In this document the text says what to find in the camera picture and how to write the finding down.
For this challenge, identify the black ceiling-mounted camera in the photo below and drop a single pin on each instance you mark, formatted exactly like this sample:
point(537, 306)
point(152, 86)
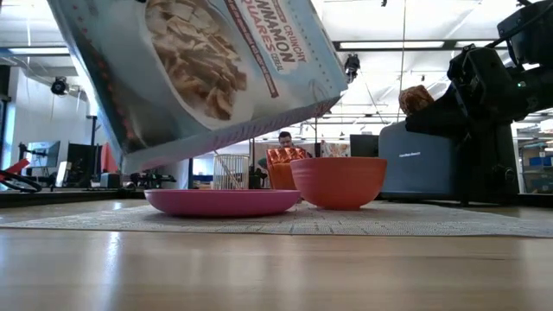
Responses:
point(59, 85)
point(352, 67)

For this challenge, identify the orange bowl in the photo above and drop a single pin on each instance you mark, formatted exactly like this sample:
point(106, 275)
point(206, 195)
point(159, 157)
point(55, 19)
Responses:
point(339, 181)

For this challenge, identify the cinnamon squares cereal box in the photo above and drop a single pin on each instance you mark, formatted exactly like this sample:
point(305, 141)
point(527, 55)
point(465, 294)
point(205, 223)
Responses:
point(194, 78)

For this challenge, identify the grey woven placemat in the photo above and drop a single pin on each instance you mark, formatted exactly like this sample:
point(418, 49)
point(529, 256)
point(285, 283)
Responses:
point(276, 224)

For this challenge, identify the pink plate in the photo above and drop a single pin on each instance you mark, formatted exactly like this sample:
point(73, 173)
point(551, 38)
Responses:
point(222, 203)

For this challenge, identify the black background monitor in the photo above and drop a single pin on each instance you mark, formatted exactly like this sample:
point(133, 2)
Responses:
point(364, 146)

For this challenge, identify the background computer monitor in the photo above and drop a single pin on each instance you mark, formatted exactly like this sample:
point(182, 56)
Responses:
point(43, 153)

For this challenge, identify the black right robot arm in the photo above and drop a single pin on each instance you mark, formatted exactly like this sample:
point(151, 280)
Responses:
point(535, 34)

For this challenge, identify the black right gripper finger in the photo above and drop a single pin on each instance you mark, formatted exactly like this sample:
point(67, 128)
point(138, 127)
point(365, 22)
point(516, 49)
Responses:
point(453, 101)
point(440, 126)

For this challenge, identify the person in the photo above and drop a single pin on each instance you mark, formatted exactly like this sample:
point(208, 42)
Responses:
point(285, 140)

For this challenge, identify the orange faceted tumbler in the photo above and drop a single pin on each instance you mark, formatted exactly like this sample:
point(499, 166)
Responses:
point(278, 164)

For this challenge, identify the brown toast slice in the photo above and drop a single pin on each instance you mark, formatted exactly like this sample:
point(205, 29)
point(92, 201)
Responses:
point(415, 99)

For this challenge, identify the storage shelf with boxes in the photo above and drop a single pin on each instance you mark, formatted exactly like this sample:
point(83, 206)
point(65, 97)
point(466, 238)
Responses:
point(538, 168)

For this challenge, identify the black overhead frame bar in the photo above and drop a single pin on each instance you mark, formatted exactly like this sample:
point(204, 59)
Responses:
point(389, 44)

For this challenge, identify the black toaster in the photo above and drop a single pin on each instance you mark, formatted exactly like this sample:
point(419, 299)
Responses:
point(415, 164)

